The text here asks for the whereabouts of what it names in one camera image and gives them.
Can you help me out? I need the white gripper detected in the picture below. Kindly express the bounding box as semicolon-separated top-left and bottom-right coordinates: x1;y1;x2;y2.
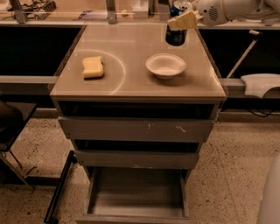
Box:
167;0;228;31

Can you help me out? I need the dark pepsi can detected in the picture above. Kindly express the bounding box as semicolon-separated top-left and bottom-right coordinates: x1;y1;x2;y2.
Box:
165;0;193;46

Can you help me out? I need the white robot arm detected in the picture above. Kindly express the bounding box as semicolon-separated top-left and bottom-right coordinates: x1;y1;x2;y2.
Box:
167;0;280;31

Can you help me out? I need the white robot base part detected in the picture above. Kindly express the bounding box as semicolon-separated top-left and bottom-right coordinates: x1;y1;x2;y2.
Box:
241;73;280;98

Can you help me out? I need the grey drawer cabinet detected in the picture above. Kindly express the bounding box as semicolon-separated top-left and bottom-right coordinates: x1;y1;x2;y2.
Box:
49;24;228;224

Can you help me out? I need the grey top drawer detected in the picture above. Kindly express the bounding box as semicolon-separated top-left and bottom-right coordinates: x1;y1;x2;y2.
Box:
59;116;214;143

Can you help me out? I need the grey middle drawer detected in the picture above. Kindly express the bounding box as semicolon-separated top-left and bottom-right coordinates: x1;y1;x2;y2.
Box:
75;150;198;169

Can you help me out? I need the grey open bottom drawer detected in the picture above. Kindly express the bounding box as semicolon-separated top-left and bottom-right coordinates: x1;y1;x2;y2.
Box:
76;167;197;224

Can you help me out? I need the white paper bowl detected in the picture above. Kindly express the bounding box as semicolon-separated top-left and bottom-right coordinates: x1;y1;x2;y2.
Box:
146;53;186;80

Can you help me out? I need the yellow sponge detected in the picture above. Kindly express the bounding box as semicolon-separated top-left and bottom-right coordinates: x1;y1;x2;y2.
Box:
82;56;104;79

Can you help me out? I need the black chair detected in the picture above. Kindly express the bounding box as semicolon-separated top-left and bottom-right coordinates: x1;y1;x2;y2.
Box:
0;100;37;191

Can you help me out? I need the black floor bar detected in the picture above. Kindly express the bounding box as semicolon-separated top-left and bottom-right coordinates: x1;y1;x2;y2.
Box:
44;150;76;224

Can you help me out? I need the black cable on floor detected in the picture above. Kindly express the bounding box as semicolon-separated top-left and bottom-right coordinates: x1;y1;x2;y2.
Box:
246;108;277;119

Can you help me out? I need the black cables pile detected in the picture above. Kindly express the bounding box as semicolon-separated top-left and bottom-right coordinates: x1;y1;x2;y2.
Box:
7;0;58;19

